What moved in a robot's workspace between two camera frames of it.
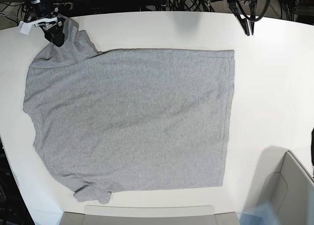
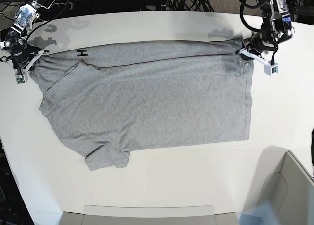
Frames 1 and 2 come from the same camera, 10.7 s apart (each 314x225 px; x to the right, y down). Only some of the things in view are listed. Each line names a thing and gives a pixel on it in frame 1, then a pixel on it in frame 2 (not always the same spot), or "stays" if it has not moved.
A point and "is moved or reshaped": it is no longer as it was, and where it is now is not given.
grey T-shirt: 116,121 is moved or reshaped
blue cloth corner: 263,214 stays
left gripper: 54,32 -> 22,55
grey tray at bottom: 149,215 stays
